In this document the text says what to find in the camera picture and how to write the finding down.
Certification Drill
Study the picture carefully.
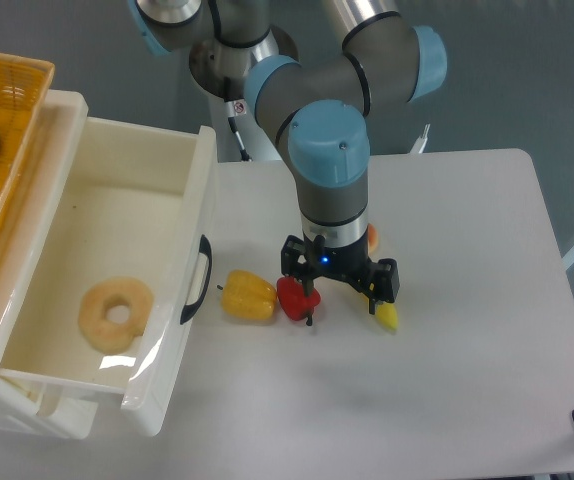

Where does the beige donut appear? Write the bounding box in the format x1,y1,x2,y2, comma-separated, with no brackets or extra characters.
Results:
78,276,154,355

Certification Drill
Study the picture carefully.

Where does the yellow banana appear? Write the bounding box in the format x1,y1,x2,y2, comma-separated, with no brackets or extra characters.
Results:
363,297,399,333

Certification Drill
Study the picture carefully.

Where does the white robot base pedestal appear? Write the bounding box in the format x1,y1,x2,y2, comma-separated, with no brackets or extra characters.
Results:
188,25,301,163

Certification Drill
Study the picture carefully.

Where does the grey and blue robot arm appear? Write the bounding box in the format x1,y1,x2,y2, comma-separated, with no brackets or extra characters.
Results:
129,1,448,307

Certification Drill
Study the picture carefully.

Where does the white drawer cabinet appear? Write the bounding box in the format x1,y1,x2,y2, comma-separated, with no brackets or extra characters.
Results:
0,90,97,438

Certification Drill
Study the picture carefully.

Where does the black top drawer handle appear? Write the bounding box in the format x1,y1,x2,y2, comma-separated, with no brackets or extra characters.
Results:
180,235,213,325

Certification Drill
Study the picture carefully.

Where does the yellow bell pepper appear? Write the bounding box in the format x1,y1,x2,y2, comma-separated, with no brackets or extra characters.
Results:
219,270,277,321

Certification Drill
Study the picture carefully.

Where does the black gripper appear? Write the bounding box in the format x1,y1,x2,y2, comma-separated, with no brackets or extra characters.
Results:
281,234,398,314

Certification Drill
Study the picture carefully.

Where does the red bell pepper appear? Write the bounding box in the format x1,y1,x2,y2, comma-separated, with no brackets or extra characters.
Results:
276,276,321,326

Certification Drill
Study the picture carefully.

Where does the orange knotted bread roll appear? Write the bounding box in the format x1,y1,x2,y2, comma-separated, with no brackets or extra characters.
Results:
367,223,380,254

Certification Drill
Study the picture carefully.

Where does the white bracket behind table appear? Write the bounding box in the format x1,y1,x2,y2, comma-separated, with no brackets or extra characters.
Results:
409,123,431,154

